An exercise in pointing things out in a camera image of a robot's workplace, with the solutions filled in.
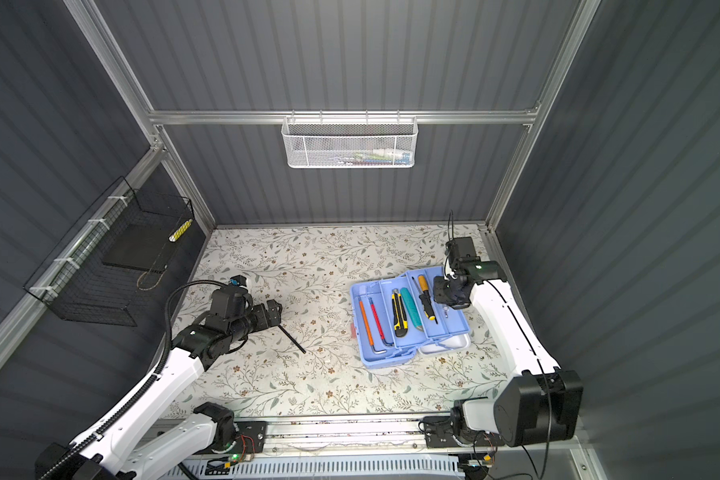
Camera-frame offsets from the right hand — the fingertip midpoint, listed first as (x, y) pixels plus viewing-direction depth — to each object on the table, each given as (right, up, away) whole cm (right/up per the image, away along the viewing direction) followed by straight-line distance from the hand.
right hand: (448, 295), depth 82 cm
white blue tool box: (0, -10, -2) cm, 10 cm away
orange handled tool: (-22, -13, +10) cm, 27 cm away
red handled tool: (-19, -11, +12) cm, 25 cm away
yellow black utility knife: (-13, -8, +3) cm, 16 cm away
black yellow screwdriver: (-5, -2, +5) cm, 8 cm away
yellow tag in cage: (-75, +18, +1) cm, 77 cm away
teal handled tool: (-9, -7, +3) cm, 12 cm away
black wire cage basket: (-87, +4, -16) cm, 88 cm away
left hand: (-50, -4, 0) cm, 50 cm away
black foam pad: (-80, +13, -6) cm, 82 cm away
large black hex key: (-45, -15, +8) cm, 48 cm away
